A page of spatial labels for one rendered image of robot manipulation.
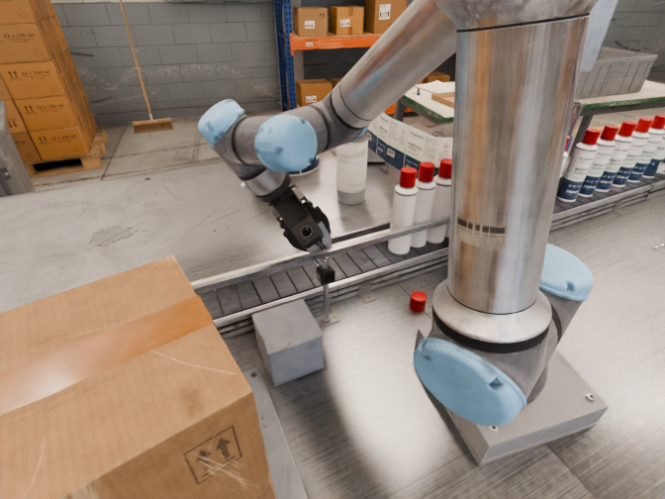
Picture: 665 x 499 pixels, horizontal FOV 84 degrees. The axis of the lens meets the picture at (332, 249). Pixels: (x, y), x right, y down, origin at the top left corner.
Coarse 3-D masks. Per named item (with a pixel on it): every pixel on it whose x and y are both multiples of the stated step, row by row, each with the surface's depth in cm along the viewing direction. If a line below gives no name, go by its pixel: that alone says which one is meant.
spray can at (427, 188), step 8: (424, 168) 79; (432, 168) 79; (424, 176) 80; (432, 176) 80; (416, 184) 81; (424, 184) 80; (432, 184) 81; (424, 192) 81; (432, 192) 81; (424, 200) 82; (432, 200) 83; (416, 208) 83; (424, 208) 83; (416, 216) 84; (424, 216) 84; (424, 232) 87; (416, 240) 88; (424, 240) 88; (416, 248) 89
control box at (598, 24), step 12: (600, 0) 54; (612, 0) 53; (600, 12) 54; (612, 12) 54; (588, 24) 56; (600, 24) 55; (588, 36) 56; (600, 36) 56; (588, 48) 57; (588, 60) 58
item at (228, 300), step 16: (608, 192) 113; (560, 208) 105; (448, 240) 93; (336, 256) 87; (352, 256) 87; (368, 256) 87; (384, 256) 87; (400, 256) 87; (416, 256) 87; (288, 272) 82; (304, 272) 82; (336, 272) 82; (352, 272) 82; (224, 288) 78; (240, 288) 78; (256, 288) 78; (272, 288) 78; (288, 288) 78; (304, 288) 78; (208, 304) 74; (224, 304) 74; (240, 304) 75; (256, 304) 74
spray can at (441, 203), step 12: (444, 168) 80; (444, 180) 82; (444, 192) 83; (432, 204) 86; (444, 204) 84; (432, 216) 87; (444, 216) 86; (432, 228) 88; (444, 228) 89; (432, 240) 90
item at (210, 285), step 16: (416, 224) 83; (432, 224) 84; (368, 240) 78; (384, 240) 80; (304, 256) 73; (320, 256) 74; (240, 272) 69; (256, 272) 70; (272, 272) 71; (208, 288) 67
